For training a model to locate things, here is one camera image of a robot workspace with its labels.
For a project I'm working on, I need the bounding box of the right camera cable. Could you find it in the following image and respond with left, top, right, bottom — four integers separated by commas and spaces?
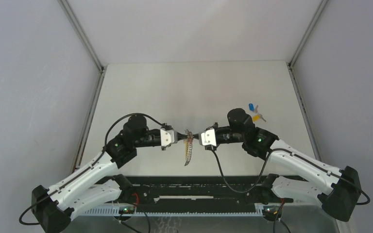
211, 146, 371, 206

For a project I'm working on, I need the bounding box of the yellow key tag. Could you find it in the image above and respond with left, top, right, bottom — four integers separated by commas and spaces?
252, 114, 267, 122

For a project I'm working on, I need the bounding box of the left aluminium frame post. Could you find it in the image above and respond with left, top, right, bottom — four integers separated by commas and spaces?
46, 0, 104, 185

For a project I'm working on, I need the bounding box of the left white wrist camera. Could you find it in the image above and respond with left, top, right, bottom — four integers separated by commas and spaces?
160, 123, 178, 150

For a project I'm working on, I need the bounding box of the right aluminium frame post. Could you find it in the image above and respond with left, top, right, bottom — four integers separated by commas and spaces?
287, 0, 357, 233

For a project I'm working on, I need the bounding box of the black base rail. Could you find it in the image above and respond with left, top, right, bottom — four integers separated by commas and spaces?
117, 176, 282, 211

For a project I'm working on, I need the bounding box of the aluminium frame post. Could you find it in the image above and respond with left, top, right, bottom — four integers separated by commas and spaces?
287, 0, 357, 233
46, 0, 104, 185

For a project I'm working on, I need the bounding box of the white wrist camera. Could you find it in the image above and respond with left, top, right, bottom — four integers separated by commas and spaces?
160, 123, 178, 150
198, 128, 217, 150

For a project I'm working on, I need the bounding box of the white cable duct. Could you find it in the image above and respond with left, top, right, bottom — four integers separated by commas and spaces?
79, 205, 272, 217

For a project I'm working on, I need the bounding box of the left camera cable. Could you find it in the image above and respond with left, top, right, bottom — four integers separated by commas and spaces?
18, 113, 165, 226

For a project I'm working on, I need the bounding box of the camera cable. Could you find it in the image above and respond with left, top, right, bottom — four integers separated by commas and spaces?
211, 146, 371, 206
18, 113, 165, 226

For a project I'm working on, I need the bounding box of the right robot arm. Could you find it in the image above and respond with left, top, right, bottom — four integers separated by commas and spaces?
197, 108, 364, 222

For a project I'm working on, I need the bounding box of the metal keyring with small rings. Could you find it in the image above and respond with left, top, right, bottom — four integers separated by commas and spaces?
184, 129, 194, 166

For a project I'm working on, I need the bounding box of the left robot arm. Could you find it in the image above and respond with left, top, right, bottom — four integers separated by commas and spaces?
29, 113, 194, 233

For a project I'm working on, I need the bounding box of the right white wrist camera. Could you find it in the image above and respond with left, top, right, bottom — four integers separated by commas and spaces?
198, 128, 217, 150

